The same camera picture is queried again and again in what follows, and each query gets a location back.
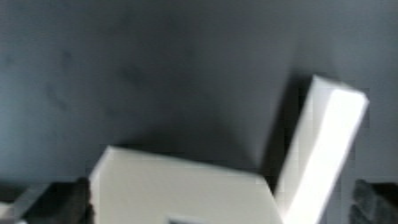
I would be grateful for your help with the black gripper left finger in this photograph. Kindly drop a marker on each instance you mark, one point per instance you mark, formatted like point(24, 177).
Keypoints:
point(63, 207)

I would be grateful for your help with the white cabinet top block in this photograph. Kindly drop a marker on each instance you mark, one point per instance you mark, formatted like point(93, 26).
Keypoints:
point(159, 190)

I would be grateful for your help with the white U-shaped fence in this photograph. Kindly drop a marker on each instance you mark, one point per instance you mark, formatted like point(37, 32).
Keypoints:
point(332, 117)

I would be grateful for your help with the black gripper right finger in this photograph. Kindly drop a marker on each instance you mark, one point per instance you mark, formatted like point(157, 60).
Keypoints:
point(374, 209)

